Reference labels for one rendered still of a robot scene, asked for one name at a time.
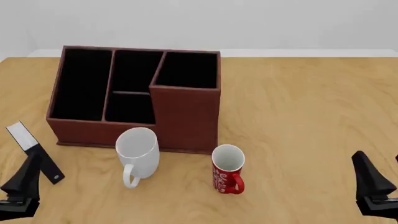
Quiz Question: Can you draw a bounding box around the red-brown desk caddy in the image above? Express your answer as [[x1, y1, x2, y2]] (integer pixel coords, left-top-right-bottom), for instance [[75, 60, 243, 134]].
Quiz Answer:
[[45, 45, 222, 155]]

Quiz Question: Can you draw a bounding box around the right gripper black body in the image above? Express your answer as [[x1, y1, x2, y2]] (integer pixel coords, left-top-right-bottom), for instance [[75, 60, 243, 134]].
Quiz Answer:
[[356, 192, 398, 219]]

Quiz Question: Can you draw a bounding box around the red mug with white pattern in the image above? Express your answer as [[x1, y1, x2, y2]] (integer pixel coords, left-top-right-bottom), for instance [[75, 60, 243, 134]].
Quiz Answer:
[[211, 144, 246, 195]]

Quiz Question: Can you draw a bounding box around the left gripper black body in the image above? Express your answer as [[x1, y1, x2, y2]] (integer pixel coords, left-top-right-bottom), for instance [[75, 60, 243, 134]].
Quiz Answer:
[[0, 195, 41, 220]]

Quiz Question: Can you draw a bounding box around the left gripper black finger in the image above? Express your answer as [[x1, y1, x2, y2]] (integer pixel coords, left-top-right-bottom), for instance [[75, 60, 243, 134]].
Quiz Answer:
[[0, 151, 42, 201]]

